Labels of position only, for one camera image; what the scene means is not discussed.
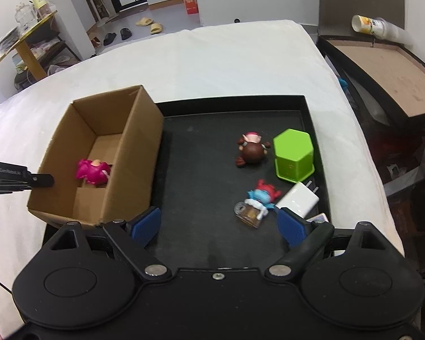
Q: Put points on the yellow labelled container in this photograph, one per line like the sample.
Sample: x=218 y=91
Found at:
x=39 y=1

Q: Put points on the brown toy figure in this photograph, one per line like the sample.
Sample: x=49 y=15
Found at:
x=251 y=154

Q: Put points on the white standing fan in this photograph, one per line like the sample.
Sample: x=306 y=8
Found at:
x=94 y=7

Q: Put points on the brown cardboard box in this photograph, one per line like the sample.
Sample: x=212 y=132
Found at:
x=134 y=141

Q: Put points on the black tray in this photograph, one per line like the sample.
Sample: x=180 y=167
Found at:
x=198 y=170

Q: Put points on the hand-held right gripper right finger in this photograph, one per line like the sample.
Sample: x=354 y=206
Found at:
x=292 y=228

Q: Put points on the blue and red toy figure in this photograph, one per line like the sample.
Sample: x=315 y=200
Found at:
x=260 y=196

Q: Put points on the clear glass jar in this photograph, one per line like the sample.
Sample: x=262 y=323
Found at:
x=24 y=16

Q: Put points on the orange box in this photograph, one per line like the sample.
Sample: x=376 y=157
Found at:
x=189 y=3

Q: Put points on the yellow wooden table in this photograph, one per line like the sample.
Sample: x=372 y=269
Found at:
x=24 y=53

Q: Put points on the white bottle with label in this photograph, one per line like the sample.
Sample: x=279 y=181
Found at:
x=370 y=25

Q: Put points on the pink toy figure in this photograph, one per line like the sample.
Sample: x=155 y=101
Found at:
x=90 y=173

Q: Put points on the green hexagonal box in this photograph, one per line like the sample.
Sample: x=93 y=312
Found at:
x=292 y=156

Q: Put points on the white charger plug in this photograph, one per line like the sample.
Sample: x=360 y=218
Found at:
x=297 y=200

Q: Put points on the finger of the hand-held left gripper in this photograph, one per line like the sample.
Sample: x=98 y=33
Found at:
x=42 y=180

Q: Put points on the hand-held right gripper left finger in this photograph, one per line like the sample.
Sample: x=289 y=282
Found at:
x=147 y=225

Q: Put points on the small clear amber bottle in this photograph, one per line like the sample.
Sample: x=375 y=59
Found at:
x=249 y=216

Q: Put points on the small blue object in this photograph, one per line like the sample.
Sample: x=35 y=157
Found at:
x=343 y=85

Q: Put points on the grey round dish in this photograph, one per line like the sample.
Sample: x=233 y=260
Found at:
x=7 y=40

